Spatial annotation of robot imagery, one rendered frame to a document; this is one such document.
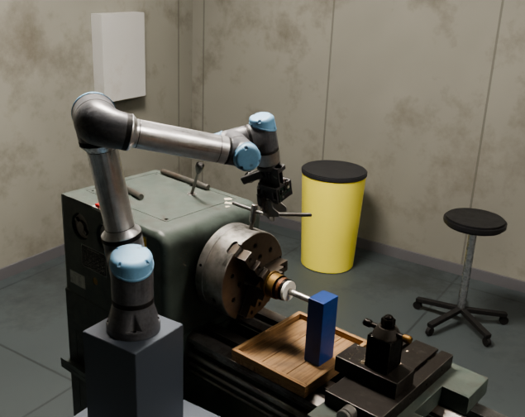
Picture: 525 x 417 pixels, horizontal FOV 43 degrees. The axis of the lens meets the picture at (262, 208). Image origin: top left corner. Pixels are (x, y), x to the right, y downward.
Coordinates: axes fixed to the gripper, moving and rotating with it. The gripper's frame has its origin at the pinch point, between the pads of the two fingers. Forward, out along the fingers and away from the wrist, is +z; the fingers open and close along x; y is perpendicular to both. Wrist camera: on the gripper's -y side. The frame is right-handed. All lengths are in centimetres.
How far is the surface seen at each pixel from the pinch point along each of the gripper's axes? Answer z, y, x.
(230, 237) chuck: 9.2, -14.6, -5.6
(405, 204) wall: 158, -96, 245
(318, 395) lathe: 42, 30, -22
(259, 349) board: 41.3, 2.9, -17.7
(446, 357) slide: 40, 56, 10
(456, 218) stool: 112, -25, 182
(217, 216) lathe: 8.9, -27.2, 1.4
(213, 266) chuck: 14.8, -13.9, -15.7
